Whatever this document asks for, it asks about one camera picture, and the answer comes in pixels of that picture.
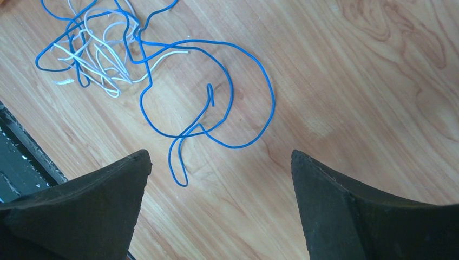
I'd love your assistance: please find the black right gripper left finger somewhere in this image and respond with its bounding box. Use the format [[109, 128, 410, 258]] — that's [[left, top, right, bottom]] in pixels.
[[1, 149, 152, 259]]

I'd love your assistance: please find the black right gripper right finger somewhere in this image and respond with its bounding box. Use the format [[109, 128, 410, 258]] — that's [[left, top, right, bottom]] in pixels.
[[291, 150, 458, 259]]

